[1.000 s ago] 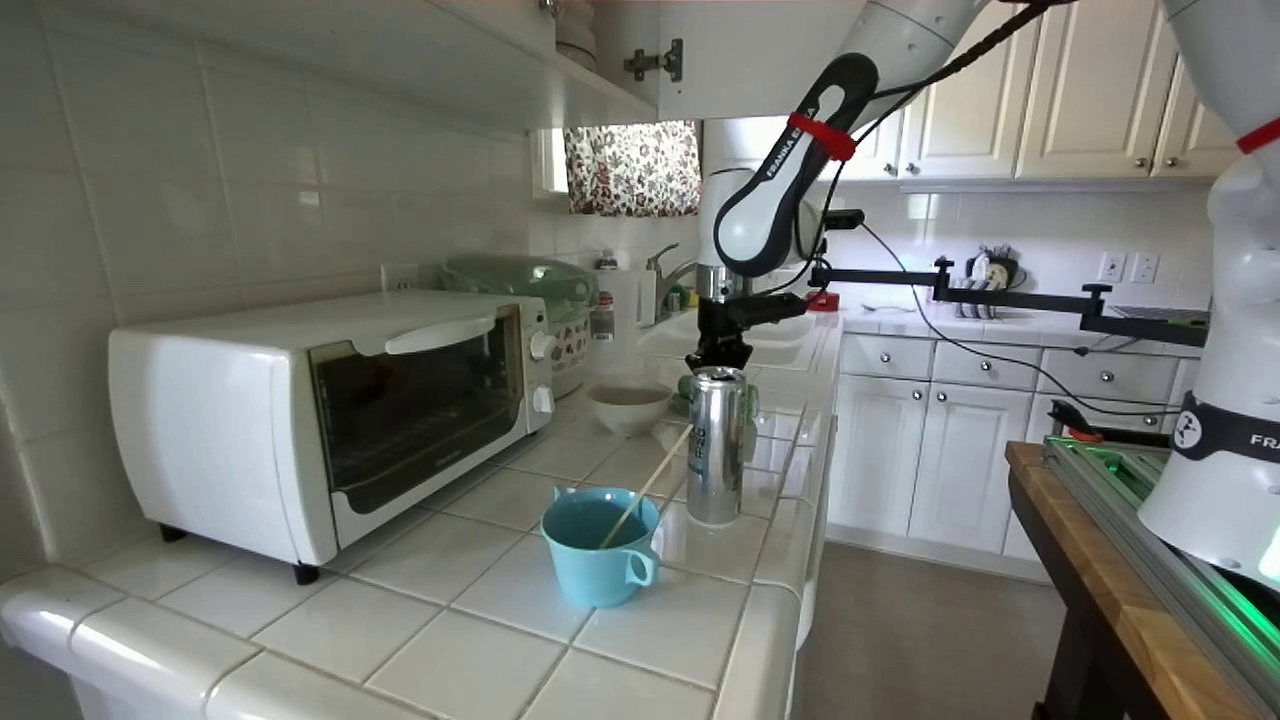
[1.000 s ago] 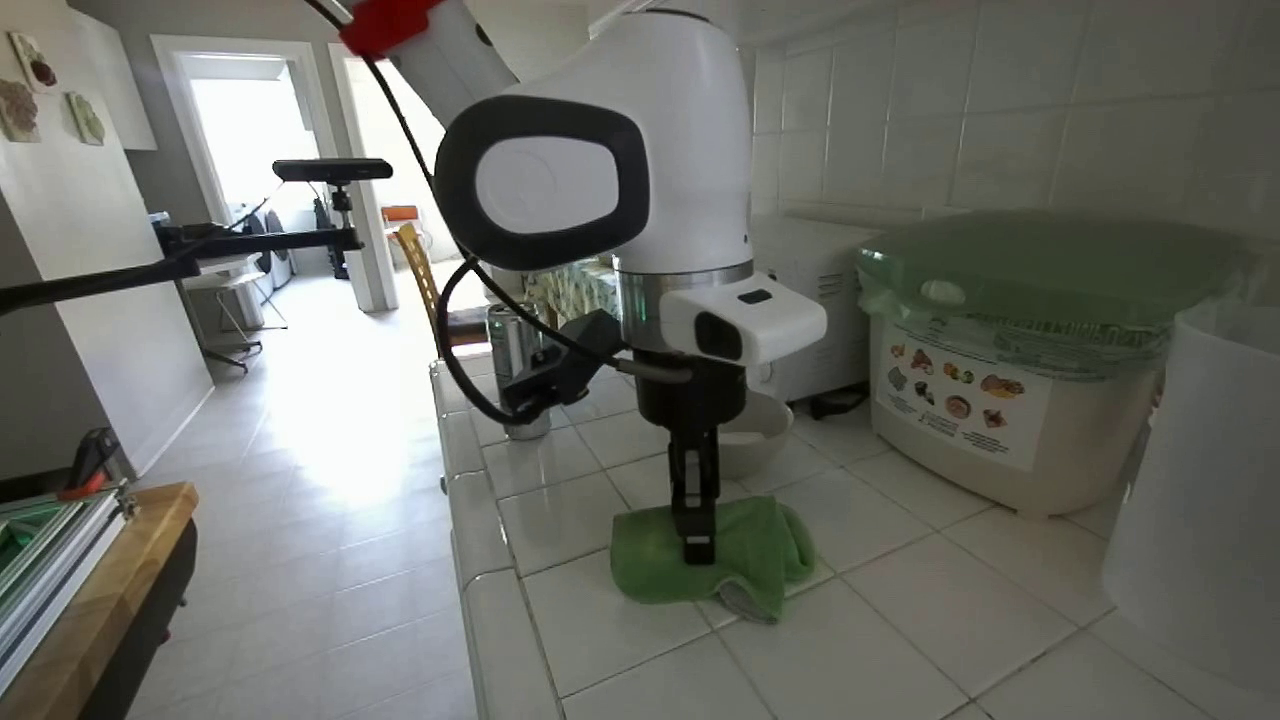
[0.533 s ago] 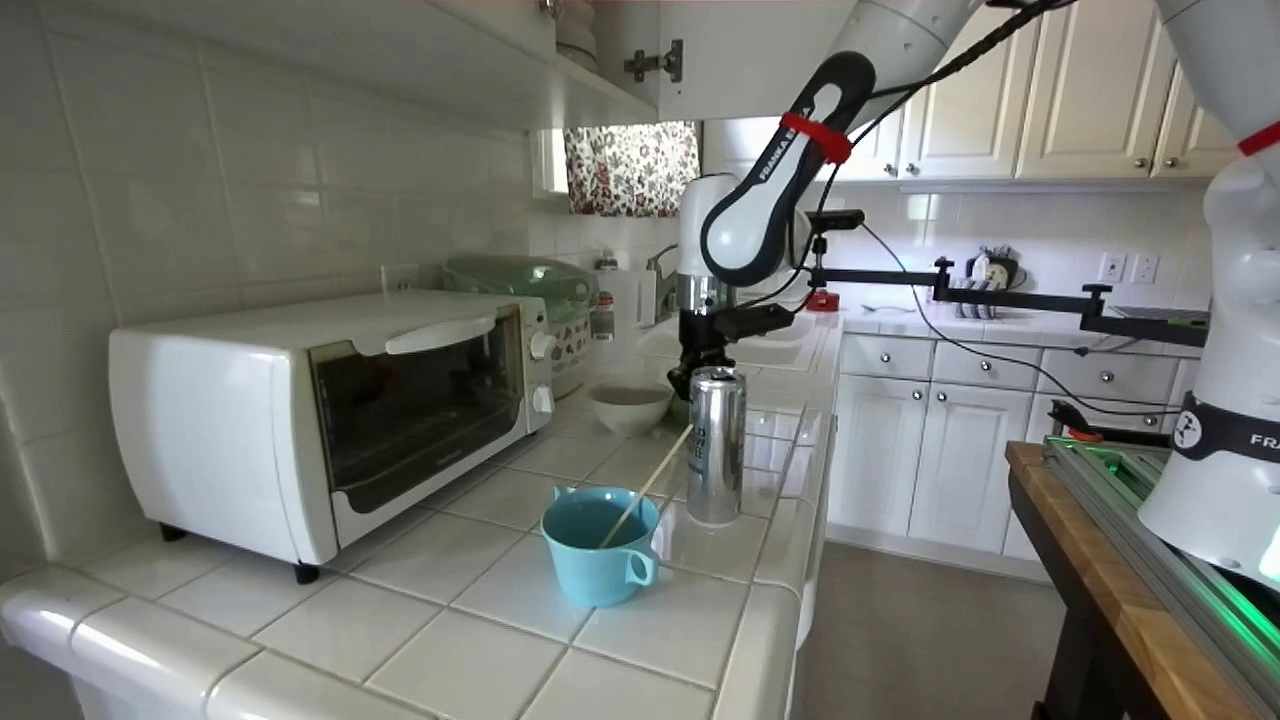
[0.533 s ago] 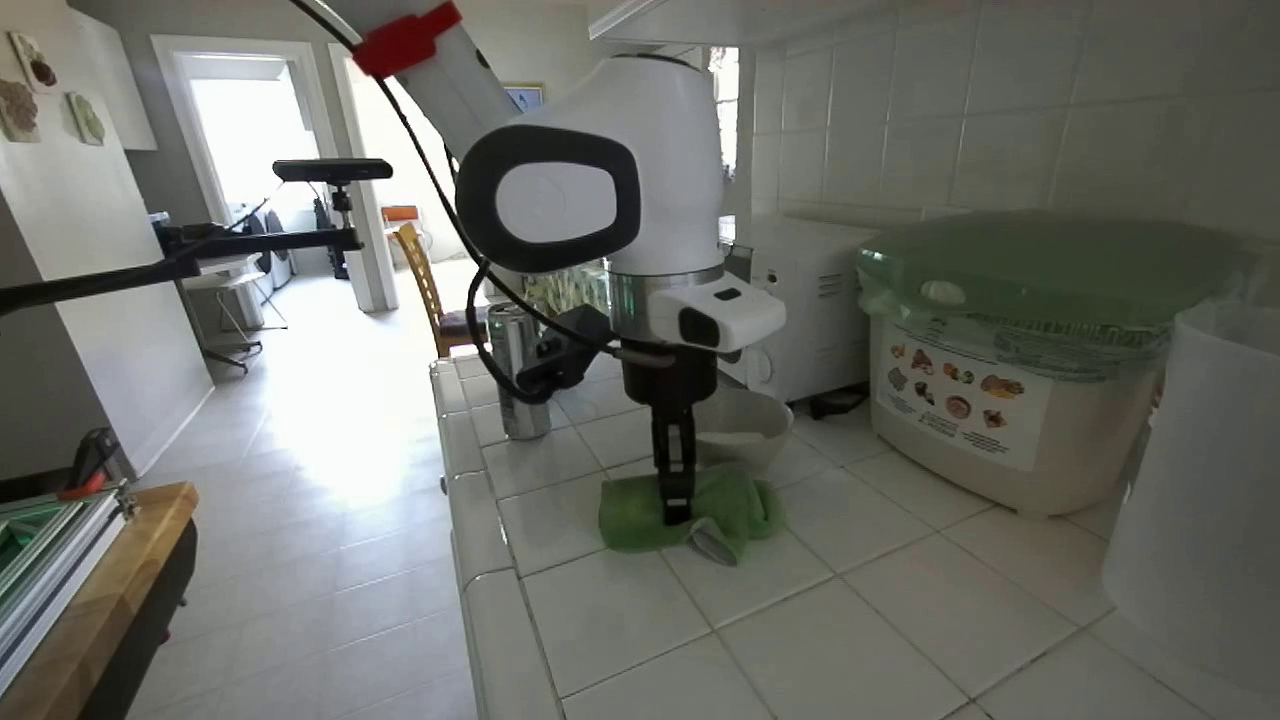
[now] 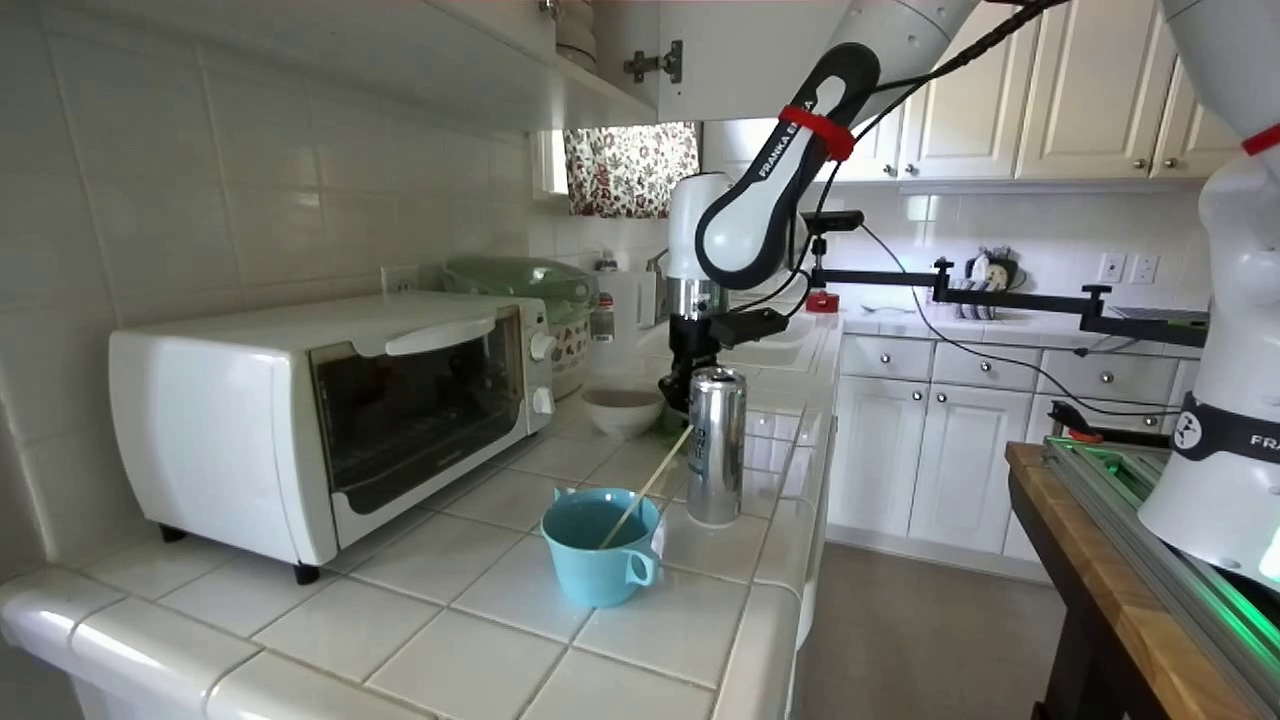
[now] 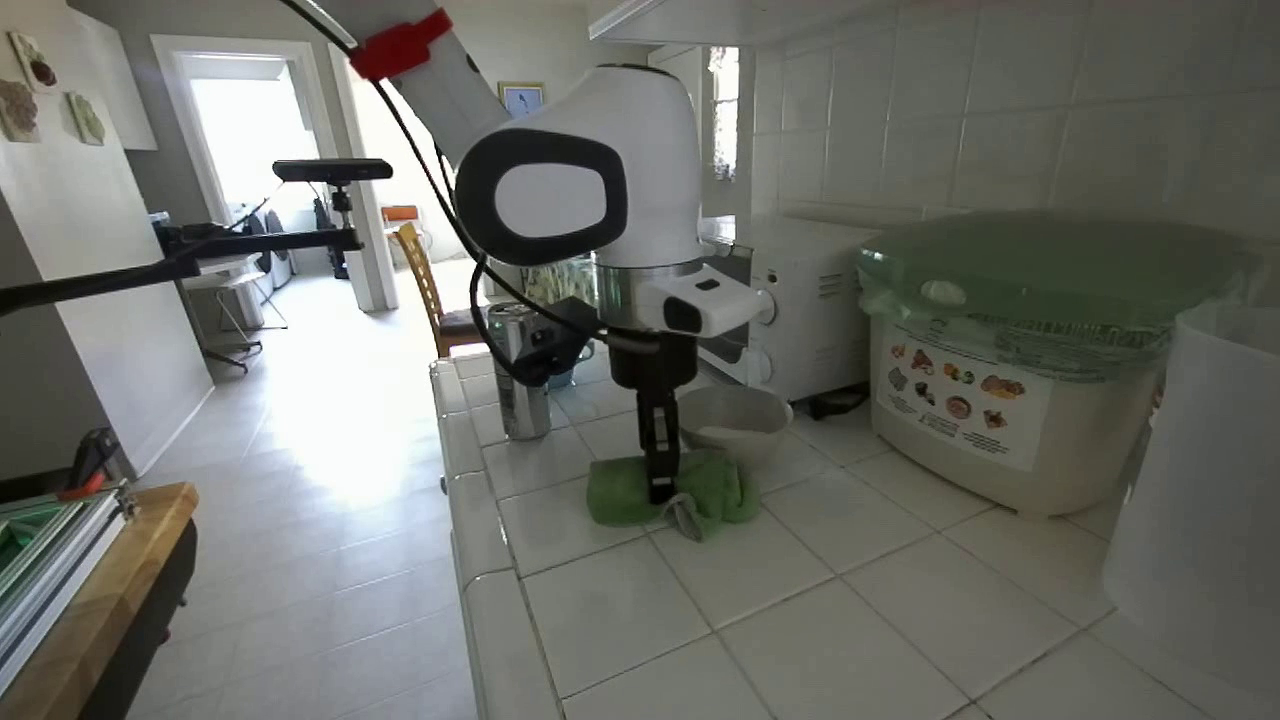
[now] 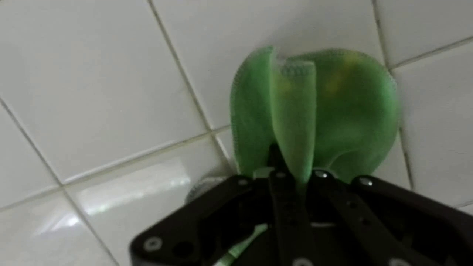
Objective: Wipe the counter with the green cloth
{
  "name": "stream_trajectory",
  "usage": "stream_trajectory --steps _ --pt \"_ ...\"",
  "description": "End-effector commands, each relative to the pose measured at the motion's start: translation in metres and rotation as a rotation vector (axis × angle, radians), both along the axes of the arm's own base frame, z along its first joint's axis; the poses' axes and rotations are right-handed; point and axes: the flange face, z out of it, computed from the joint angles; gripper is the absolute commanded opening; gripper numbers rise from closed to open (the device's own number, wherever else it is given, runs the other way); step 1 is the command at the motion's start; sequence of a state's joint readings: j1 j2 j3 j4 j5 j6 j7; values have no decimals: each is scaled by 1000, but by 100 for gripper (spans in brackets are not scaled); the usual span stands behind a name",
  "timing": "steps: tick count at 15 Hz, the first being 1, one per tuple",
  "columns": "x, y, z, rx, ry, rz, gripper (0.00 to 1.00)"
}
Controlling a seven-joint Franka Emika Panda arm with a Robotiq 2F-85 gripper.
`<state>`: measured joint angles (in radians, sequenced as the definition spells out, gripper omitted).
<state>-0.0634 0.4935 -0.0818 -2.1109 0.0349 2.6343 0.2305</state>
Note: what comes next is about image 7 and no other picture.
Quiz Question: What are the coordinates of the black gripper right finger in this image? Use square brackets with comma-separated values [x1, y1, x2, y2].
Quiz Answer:
[308, 169, 473, 266]

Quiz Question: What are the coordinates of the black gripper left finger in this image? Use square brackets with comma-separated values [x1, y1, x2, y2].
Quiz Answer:
[128, 144, 317, 266]

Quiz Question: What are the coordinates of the green microfibre cloth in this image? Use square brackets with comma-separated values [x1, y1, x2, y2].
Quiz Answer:
[214, 45, 403, 266]

